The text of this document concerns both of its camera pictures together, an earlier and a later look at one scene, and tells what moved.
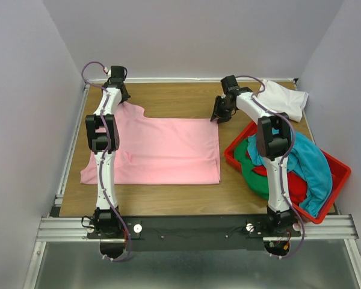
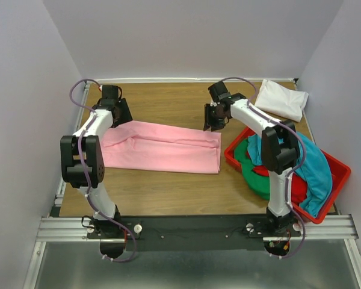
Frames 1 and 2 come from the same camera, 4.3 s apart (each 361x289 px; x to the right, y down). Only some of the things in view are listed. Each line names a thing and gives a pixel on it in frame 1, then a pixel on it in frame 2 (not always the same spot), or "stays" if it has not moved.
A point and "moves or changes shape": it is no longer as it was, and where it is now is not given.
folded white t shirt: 277,98 stays
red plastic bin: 340,173 stays
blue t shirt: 308,160 stays
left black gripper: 124,97 → 126,115
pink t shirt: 162,151 moves or changes shape
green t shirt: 257,183 stays
